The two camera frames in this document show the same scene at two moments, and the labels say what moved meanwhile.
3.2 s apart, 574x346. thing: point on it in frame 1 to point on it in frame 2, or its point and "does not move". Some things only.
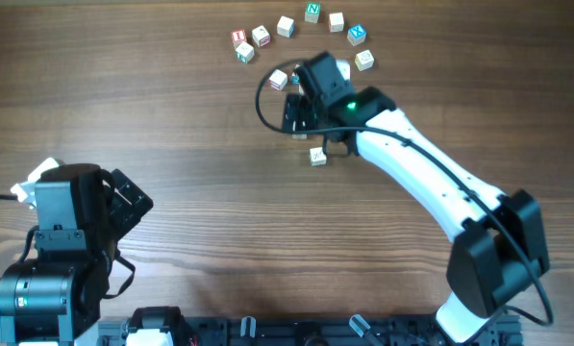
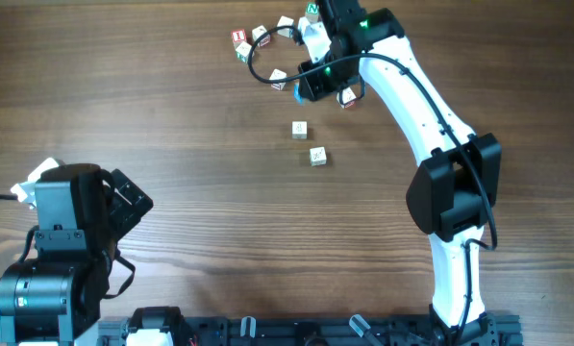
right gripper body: (314, 113) to (325, 82)
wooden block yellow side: (316, 157) does not move
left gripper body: (130, 201) does not move
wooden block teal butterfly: (245, 52) does not move
